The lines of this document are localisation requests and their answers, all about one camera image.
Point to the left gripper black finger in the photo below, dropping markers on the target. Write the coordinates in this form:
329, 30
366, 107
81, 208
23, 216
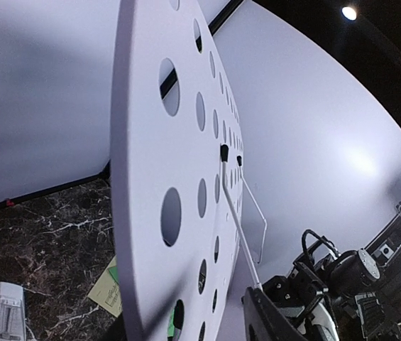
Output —
263, 321

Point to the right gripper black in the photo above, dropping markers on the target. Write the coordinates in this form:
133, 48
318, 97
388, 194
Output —
303, 293

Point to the green sheet music page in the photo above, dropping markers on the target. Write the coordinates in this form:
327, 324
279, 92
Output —
113, 272

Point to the white perforated music stand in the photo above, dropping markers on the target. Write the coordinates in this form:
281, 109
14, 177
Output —
176, 171

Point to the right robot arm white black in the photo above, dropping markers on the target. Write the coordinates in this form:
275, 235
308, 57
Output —
343, 295

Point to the yellow sheet music page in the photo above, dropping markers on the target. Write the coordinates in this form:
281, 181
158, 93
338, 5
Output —
106, 293

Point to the white metronome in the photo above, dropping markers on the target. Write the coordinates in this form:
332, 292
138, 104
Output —
12, 312

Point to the left black frame post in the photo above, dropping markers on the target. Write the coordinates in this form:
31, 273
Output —
218, 21

